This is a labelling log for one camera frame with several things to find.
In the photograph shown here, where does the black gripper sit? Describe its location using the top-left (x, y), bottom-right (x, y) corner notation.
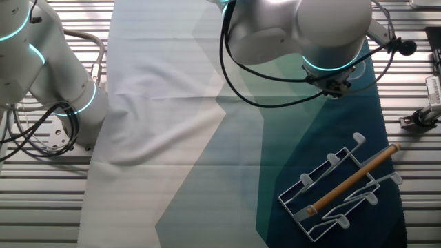
top-left (321, 76), bottom-right (351, 99)

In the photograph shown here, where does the clear plastic cup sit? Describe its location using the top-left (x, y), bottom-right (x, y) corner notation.
top-left (315, 60), bottom-right (367, 101)

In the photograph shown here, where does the black clamp tool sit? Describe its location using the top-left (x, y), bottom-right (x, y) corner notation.
top-left (399, 104), bottom-right (441, 130)

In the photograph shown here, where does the teal white gradient tablecloth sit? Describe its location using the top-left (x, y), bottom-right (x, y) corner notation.
top-left (77, 0), bottom-right (409, 248)

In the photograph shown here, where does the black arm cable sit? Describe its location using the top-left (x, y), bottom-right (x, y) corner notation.
top-left (218, 0), bottom-right (327, 109)

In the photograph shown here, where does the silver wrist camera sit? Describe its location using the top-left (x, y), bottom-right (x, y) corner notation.
top-left (367, 27), bottom-right (396, 48)

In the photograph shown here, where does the black cable with plug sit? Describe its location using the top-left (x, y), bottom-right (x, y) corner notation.
top-left (225, 0), bottom-right (418, 83)

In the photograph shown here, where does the white wire cup rack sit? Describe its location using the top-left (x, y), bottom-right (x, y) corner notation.
top-left (278, 132), bottom-right (403, 242)

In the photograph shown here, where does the silver exterior camera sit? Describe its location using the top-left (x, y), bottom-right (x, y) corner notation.
top-left (425, 75), bottom-right (441, 105)

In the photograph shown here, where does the black bracket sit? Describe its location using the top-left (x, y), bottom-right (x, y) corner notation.
top-left (425, 26), bottom-right (441, 75)

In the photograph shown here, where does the grey conduit hose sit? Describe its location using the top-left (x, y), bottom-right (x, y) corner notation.
top-left (63, 29), bottom-right (106, 85)

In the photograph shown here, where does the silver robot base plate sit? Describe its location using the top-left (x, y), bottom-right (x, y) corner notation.
top-left (46, 115), bottom-right (96, 152)

